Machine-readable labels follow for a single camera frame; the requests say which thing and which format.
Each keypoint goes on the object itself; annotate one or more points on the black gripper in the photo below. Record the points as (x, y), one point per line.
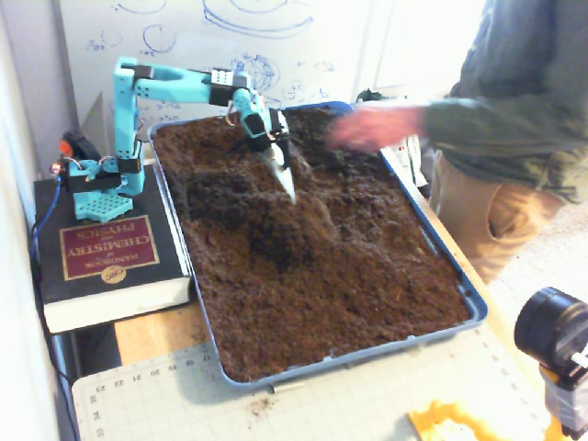
(278, 149)

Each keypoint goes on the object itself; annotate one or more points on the brown soil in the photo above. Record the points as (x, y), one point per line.
(321, 275)

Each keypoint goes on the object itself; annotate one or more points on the olive sleeved forearm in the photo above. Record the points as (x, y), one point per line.
(482, 124)

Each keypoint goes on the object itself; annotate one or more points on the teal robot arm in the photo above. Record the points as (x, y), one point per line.
(124, 119)

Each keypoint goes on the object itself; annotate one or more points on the person hand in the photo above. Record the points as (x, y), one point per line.
(376, 128)

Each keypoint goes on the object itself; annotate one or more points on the whiteboard with blue drawings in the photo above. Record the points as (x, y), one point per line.
(193, 41)

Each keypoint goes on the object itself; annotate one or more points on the blank white board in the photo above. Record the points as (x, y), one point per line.
(413, 37)

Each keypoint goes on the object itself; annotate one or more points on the black chemistry physics handbook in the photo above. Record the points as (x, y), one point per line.
(110, 248)

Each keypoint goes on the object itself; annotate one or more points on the blue plastic tray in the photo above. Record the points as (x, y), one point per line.
(478, 308)

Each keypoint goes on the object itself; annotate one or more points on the green cutting mat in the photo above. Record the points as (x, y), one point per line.
(321, 413)

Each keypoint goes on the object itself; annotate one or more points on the person torso and legs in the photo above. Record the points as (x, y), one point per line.
(528, 46)

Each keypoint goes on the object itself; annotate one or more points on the yellow plastic part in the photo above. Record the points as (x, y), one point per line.
(427, 422)

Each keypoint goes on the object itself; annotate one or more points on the black camera lens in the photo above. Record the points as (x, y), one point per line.
(546, 326)

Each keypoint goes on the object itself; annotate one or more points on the yellow taped camera stand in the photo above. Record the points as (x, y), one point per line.
(565, 404)

